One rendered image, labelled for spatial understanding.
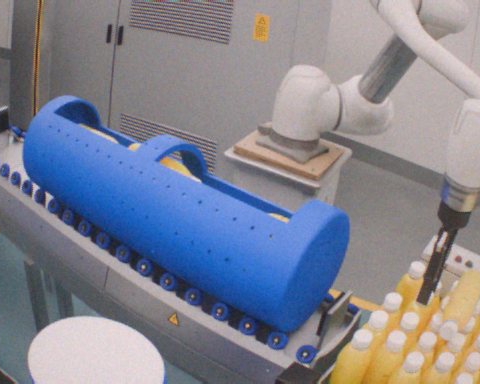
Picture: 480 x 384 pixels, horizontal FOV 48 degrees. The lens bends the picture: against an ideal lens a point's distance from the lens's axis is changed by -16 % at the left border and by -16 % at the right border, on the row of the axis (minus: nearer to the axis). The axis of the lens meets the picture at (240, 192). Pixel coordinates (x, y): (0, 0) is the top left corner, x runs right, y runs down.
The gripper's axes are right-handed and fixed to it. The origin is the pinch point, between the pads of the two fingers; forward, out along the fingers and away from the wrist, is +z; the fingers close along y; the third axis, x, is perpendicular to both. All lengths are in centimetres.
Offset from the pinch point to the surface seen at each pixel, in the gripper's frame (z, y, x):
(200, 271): 6.9, 19.5, -44.2
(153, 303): 26, 18, -59
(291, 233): -6.5, 12.7, -29.1
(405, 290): 9.5, -7.8, -6.8
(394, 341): 4.1, 16.3, -0.1
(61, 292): 72, 1, -122
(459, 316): -1.4, 7.7, 10.5
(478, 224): 115, -257, -16
